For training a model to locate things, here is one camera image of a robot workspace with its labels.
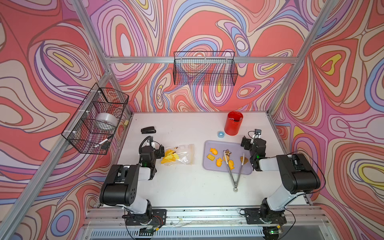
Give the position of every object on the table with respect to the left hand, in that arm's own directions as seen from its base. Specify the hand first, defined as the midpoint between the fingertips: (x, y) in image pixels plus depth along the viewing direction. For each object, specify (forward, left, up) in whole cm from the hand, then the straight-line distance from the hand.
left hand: (155, 145), depth 94 cm
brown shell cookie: (-10, -56, -1) cm, 57 cm away
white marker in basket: (-13, +22, +20) cm, 32 cm away
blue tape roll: (+13, -45, -6) cm, 47 cm away
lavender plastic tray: (-8, -38, -6) cm, 39 cm away
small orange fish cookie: (-11, -48, -5) cm, 49 cm away
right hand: (+4, -63, 0) cm, 63 cm away
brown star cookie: (-3, -47, -4) cm, 47 cm away
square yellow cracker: (-6, -35, -5) cm, 36 cm away
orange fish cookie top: (-2, -38, -4) cm, 38 cm away
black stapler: (+16, +8, -4) cm, 18 cm away
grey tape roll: (-2, +19, +26) cm, 32 cm away
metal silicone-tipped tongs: (-22, -48, -4) cm, 53 cm away
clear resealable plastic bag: (-6, -17, -1) cm, 18 cm away
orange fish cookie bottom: (-9, -40, -5) cm, 42 cm away
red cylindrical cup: (+14, -51, +6) cm, 54 cm away
